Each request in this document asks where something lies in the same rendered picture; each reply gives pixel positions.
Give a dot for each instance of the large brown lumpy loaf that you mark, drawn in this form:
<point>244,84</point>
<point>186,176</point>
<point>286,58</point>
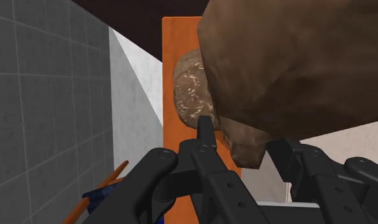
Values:
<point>294,68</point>

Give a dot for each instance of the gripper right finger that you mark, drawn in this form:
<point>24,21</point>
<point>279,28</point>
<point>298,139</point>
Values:
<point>328,189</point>

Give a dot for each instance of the orange framed blue chair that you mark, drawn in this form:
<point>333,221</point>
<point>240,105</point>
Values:
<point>97,195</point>

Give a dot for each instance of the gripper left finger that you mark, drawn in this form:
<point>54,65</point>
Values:
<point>217,186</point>

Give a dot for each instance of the orange wooden board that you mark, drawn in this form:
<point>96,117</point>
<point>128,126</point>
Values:
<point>176,37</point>

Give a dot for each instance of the round speckled brown bread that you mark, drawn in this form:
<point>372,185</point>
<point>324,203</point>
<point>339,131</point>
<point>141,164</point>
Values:
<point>190,90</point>

